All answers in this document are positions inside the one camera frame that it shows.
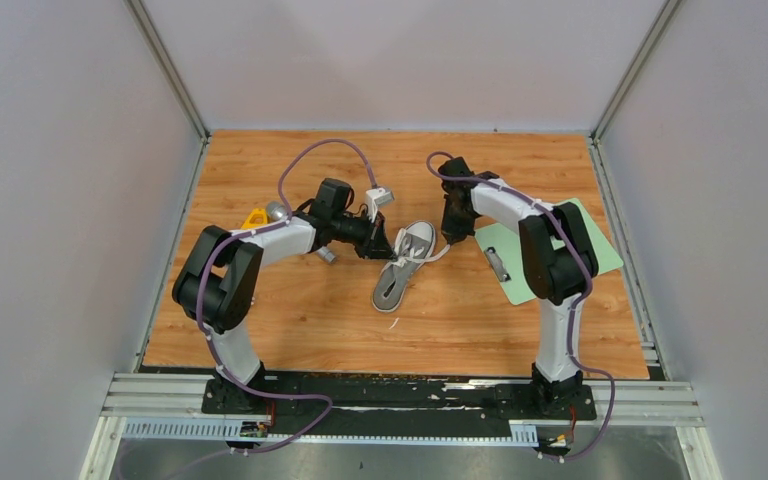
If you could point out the grey canvas sneaker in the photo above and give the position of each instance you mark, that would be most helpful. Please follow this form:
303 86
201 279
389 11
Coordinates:
393 281

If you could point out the yellow toy block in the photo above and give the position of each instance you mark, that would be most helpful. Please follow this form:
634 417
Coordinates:
257 218

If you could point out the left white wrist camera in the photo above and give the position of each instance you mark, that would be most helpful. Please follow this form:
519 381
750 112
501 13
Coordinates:
375 199

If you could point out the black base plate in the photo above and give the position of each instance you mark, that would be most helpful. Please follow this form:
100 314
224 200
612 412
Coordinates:
394 405

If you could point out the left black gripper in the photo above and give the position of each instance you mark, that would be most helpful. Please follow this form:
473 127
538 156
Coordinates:
375 244

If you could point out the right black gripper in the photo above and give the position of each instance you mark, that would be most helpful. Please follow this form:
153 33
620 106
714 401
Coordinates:
454 234

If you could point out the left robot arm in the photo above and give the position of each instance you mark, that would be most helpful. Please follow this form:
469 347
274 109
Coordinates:
217 282

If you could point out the white shoelace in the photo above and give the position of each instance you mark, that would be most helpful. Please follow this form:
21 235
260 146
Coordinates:
406 251

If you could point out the silver microphone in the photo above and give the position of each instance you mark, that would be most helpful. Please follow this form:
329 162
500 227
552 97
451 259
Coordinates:
278 213

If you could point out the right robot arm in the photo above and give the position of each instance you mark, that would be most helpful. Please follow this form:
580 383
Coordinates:
558 261

